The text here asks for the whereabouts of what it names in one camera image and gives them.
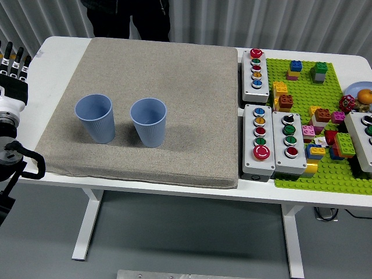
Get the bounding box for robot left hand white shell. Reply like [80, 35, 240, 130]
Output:
[0, 41, 32, 116]

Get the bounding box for blue ribbed plastic cup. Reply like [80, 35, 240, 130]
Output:
[130, 98, 167, 148]
[74, 94, 116, 145]

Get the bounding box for white table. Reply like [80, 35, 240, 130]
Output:
[0, 36, 372, 279]

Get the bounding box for person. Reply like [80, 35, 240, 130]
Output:
[80, 0, 171, 42]

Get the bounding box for white table leg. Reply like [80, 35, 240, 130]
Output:
[281, 203, 305, 279]
[71, 188, 105, 261]

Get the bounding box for grey-brown fabric mat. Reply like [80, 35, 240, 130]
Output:
[31, 37, 239, 189]

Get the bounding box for grey box small red mushroom button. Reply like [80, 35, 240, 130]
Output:
[241, 48, 270, 106]

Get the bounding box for grey box large red button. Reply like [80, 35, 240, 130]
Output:
[238, 103, 276, 183]

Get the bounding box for orange-brown toy brick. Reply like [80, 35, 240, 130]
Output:
[278, 94, 294, 113]
[314, 108, 332, 123]

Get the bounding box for white pleated curtain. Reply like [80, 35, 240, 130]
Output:
[0, 0, 372, 56]

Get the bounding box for green studded baseplate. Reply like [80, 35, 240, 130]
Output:
[266, 58, 372, 195]

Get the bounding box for dark green toy brick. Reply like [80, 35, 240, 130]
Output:
[310, 62, 328, 77]

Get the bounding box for red toy brick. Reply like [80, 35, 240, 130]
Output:
[324, 130, 339, 145]

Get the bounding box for red valve handwheel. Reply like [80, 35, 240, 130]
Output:
[338, 95, 356, 113]

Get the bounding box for light green toy brick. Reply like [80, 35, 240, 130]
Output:
[333, 132, 357, 159]

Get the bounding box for grey power adapter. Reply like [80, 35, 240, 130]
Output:
[313, 206, 340, 222]

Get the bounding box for light blue plate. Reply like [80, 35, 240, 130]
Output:
[345, 81, 372, 101]

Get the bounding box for grey box black green buttons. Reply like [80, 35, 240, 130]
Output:
[344, 112, 372, 174]

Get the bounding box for brass valve body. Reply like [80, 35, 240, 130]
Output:
[353, 100, 372, 113]

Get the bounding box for orange fruit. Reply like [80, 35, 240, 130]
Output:
[356, 89, 372, 104]

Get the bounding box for grey box black selector switch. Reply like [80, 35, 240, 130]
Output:
[271, 110, 308, 178]

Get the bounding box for black power cable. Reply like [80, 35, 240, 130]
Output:
[345, 209, 372, 219]

